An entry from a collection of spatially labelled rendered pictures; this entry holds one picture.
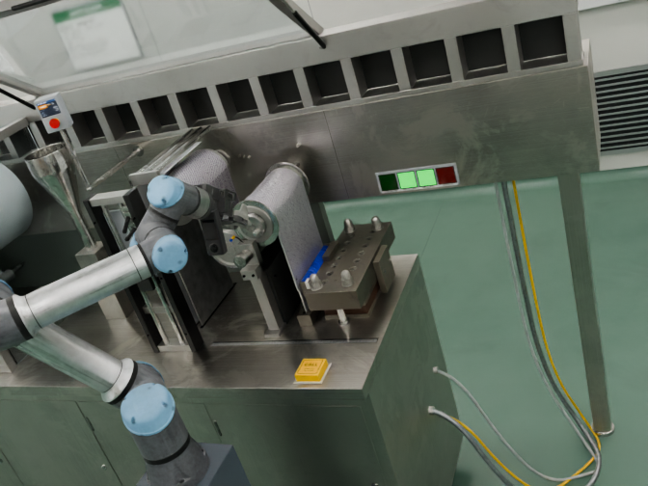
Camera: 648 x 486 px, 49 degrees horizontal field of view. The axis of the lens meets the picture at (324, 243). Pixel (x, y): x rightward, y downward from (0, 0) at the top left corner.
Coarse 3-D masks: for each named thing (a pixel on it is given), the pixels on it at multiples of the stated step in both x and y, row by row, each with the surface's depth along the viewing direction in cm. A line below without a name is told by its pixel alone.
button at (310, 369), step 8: (304, 360) 193; (312, 360) 192; (320, 360) 191; (304, 368) 189; (312, 368) 188; (320, 368) 187; (296, 376) 188; (304, 376) 187; (312, 376) 186; (320, 376) 187
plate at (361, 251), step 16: (368, 224) 231; (384, 224) 228; (352, 240) 224; (368, 240) 221; (384, 240) 221; (336, 256) 217; (352, 256) 214; (368, 256) 211; (320, 272) 211; (336, 272) 209; (352, 272) 206; (368, 272) 206; (336, 288) 200; (352, 288) 198; (368, 288) 205; (320, 304) 203; (336, 304) 201; (352, 304) 199
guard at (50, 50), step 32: (64, 0) 181; (96, 0) 181; (128, 0) 182; (160, 0) 182; (192, 0) 183; (224, 0) 183; (256, 0) 184; (0, 32) 198; (32, 32) 199; (64, 32) 199; (96, 32) 200; (128, 32) 201; (160, 32) 201; (192, 32) 202; (224, 32) 202; (256, 32) 203; (288, 32) 204; (0, 64) 221; (32, 64) 222; (64, 64) 222; (96, 64) 223; (128, 64) 224; (160, 64) 225
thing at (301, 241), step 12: (300, 216) 213; (312, 216) 221; (288, 228) 205; (300, 228) 212; (312, 228) 220; (288, 240) 205; (300, 240) 212; (312, 240) 220; (288, 252) 204; (300, 252) 211; (312, 252) 219; (288, 264) 204; (300, 264) 210; (300, 276) 210
